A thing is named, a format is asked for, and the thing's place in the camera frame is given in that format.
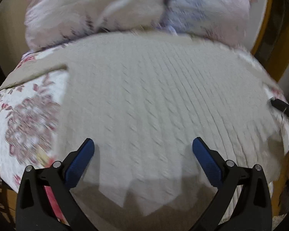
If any beige knitted sweater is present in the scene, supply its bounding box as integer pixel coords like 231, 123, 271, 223
0, 31, 289, 231

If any pink pillow left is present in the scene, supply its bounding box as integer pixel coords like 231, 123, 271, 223
24, 0, 165, 52

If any floral quilted bedspread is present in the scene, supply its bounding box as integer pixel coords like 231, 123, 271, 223
0, 46, 69, 203

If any lilac pillow right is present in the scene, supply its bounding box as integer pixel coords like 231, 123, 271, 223
161, 0, 251, 48

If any cream wooden headboard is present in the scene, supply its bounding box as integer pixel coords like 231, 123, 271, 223
243, 0, 272, 55

